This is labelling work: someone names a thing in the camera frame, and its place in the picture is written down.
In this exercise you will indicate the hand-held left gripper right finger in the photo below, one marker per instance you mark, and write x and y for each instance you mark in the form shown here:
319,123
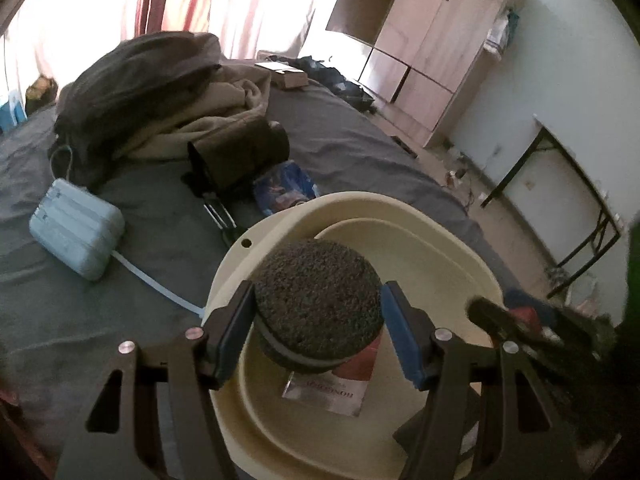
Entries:
400,332

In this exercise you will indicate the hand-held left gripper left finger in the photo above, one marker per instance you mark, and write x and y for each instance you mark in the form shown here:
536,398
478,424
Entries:
232,332

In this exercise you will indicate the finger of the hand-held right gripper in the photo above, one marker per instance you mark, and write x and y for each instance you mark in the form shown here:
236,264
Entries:
535,302
492,317

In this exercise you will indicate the cream plastic basin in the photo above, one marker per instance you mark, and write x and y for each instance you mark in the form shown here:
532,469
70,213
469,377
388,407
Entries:
440,260

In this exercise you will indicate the dark round sponge grey stripe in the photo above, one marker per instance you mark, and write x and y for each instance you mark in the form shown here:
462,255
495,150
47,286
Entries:
315,300

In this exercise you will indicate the red silver flat box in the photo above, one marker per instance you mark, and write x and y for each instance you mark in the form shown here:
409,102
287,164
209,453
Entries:
350,375

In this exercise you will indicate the white folding table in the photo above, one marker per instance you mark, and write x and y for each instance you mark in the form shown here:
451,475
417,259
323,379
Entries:
575,160

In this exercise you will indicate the blue snack packet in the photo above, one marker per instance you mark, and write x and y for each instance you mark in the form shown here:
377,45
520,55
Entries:
282,185

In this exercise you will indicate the black rolled pouch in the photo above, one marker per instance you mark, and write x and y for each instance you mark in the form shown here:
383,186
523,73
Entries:
240,150

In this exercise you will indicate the light blue power strip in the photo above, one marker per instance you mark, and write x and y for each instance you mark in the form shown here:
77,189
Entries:
75,230

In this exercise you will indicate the beige blanket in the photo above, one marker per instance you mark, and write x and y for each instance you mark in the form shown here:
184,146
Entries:
220,105

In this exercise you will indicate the dark crumpled clothes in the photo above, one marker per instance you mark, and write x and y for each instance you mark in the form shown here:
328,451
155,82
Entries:
335,80

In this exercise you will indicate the brown cardboard box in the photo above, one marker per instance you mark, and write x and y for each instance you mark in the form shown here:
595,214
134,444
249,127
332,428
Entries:
290,77

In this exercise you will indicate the wooden wardrobe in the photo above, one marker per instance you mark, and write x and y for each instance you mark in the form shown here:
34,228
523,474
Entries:
435,50

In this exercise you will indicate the pile of clothes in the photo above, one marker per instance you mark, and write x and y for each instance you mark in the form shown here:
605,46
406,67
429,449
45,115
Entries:
130,80

